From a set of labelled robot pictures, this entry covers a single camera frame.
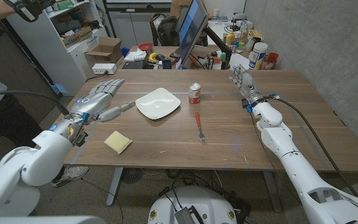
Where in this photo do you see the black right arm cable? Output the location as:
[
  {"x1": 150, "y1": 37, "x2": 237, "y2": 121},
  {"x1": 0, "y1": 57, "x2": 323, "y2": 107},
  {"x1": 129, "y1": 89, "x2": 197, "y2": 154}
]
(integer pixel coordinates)
[{"x1": 270, "y1": 95, "x2": 358, "y2": 199}]

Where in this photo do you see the white robot head housing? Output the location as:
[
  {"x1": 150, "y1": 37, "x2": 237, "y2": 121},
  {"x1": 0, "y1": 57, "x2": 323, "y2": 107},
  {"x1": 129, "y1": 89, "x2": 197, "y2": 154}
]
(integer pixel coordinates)
[{"x1": 0, "y1": 215, "x2": 107, "y2": 224}]

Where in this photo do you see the black backpack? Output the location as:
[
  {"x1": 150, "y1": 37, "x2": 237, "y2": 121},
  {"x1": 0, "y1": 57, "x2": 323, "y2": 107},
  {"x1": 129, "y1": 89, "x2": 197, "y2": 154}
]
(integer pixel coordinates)
[{"x1": 150, "y1": 12, "x2": 180, "y2": 47}]

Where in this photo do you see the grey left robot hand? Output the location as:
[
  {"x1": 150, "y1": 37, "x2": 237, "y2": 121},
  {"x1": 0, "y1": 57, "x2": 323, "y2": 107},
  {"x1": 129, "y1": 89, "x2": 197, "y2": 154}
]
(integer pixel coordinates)
[{"x1": 50, "y1": 78, "x2": 136, "y2": 147}]

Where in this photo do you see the white power box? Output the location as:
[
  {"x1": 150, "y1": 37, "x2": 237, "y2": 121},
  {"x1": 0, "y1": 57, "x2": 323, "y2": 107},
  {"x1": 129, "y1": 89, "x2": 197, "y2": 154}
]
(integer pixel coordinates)
[{"x1": 91, "y1": 63, "x2": 117, "y2": 75}]

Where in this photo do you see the white sneaker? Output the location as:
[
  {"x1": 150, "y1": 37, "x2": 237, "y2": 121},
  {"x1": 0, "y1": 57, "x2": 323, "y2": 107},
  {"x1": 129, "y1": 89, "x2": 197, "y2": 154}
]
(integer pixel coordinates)
[{"x1": 51, "y1": 166, "x2": 90, "y2": 189}]

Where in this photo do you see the person in white shirt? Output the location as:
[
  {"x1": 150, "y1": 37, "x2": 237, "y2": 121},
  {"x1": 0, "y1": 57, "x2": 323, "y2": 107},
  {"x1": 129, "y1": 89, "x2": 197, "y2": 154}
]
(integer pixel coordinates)
[{"x1": 0, "y1": 68, "x2": 43, "y2": 149}]

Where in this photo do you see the white blue labelled canister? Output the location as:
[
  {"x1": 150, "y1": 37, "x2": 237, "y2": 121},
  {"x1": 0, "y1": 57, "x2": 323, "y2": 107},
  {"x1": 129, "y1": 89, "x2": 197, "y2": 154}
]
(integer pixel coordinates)
[{"x1": 248, "y1": 42, "x2": 269, "y2": 70}]

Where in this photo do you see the blue plastic item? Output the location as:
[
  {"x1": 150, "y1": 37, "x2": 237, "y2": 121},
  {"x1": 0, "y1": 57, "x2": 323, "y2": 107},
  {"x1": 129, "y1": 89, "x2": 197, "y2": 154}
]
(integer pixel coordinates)
[{"x1": 50, "y1": 83, "x2": 68, "y2": 96}]

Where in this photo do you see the yellow sponge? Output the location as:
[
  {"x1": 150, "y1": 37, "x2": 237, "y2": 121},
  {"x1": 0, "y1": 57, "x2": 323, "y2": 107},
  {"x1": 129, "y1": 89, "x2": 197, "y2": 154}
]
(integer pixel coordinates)
[{"x1": 103, "y1": 130, "x2": 134, "y2": 155}]

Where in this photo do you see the black teleoperation glove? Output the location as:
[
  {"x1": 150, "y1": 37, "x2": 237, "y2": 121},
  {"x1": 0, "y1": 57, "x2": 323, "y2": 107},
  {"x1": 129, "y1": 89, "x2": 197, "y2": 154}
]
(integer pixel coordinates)
[{"x1": 3, "y1": 0, "x2": 57, "y2": 23}]

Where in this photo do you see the printed flat cardboard box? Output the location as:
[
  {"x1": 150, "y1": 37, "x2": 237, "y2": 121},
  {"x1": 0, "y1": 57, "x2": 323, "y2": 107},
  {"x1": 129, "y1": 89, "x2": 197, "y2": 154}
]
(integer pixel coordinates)
[{"x1": 61, "y1": 26, "x2": 93, "y2": 47}]

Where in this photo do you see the white robot torso base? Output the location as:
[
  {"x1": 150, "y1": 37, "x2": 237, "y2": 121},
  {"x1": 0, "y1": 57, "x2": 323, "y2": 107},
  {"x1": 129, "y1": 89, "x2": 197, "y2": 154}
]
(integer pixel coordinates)
[{"x1": 147, "y1": 185, "x2": 238, "y2": 224}]

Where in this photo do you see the black keyboard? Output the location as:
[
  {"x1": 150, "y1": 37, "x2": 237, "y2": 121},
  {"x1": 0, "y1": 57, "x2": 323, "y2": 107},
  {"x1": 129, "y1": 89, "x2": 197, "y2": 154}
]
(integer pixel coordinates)
[{"x1": 121, "y1": 60, "x2": 145, "y2": 70}]

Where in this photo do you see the grey metal table leg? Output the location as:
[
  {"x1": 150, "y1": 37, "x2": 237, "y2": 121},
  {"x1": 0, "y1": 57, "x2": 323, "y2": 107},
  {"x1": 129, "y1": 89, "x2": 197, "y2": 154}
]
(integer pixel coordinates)
[
  {"x1": 106, "y1": 167, "x2": 124, "y2": 207},
  {"x1": 262, "y1": 170, "x2": 282, "y2": 213}
]

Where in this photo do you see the red handled fork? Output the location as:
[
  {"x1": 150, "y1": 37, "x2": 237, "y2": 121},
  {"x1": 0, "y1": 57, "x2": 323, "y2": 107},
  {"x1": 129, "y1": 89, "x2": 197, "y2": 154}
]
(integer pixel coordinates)
[{"x1": 195, "y1": 111, "x2": 208, "y2": 146}]

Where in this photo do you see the black computer monitor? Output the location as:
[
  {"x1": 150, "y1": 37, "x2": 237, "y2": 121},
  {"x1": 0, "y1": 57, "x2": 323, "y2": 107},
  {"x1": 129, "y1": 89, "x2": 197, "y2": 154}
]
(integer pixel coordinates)
[{"x1": 178, "y1": 0, "x2": 209, "y2": 65}]

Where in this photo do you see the white square plate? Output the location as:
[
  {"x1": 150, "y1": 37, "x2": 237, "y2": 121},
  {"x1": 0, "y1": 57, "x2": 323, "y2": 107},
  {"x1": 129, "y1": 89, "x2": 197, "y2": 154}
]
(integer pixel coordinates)
[{"x1": 135, "y1": 87, "x2": 181, "y2": 121}]

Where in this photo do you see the open cardboard box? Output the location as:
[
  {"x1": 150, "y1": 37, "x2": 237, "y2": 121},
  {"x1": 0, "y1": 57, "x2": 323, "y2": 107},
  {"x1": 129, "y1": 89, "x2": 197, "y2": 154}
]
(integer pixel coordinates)
[{"x1": 84, "y1": 36, "x2": 124, "y2": 65}]

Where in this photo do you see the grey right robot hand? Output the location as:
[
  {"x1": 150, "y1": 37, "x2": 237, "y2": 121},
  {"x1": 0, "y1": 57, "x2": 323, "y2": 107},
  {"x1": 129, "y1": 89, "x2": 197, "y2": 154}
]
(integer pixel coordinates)
[{"x1": 227, "y1": 63, "x2": 265, "y2": 113}]

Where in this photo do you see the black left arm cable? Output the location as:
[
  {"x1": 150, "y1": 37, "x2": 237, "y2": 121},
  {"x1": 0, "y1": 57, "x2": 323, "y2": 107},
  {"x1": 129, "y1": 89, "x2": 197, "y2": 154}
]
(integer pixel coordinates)
[{"x1": 0, "y1": 89, "x2": 71, "y2": 118}]

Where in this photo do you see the red labelled tin can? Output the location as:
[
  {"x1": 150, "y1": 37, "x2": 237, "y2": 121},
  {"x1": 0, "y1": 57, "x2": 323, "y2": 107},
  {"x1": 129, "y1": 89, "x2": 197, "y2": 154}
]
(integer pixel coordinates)
[{"x1": 188, "y1": 82, "x2": 202, "y2": 105}]

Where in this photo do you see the grey finned module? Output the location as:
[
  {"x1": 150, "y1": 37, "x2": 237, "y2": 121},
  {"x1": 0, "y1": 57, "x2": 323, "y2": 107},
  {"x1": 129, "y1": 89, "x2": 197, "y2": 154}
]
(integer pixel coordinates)
[{"x1": 174, "y1": 205, "x2": 204, "y2": 224}]

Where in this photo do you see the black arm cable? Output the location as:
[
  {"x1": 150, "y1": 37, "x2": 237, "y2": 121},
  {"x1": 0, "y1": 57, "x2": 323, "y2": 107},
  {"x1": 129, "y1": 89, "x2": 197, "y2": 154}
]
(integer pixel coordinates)
[
  {"x1": 0, "y1": 89, "x2": 71, "y2": 118},
  {"x1": 270, "y1": 95, "x2": 358, "y2": 199}
]

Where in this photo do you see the white desk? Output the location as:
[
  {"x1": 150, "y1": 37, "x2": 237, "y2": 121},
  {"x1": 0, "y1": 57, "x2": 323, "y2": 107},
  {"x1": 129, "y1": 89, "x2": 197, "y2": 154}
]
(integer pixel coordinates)
[{"x1": 206, "y1": 19, "x2": 254, "y2": 70}]

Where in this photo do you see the white shelf unit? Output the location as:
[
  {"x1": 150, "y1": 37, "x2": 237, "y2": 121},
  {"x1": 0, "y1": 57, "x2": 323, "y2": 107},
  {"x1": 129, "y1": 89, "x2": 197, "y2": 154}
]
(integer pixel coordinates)
[{"x1": 6, "y1": 0, "x2": 110, "y2": 96}]

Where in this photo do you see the yellow mustard bottle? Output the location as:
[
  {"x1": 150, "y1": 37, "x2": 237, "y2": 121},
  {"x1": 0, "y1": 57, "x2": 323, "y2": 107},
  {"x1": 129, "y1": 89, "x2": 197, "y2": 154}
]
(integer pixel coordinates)
[{"x1": 226, "y1": 30, "x2": 236, "y2": 47}]

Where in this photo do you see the clear plastic bottle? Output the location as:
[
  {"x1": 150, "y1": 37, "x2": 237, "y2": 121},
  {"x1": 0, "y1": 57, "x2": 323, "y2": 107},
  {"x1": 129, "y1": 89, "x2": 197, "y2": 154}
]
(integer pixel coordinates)
[{"x1": 240, "y1": 21, "x2": 249, "y2": 43}]

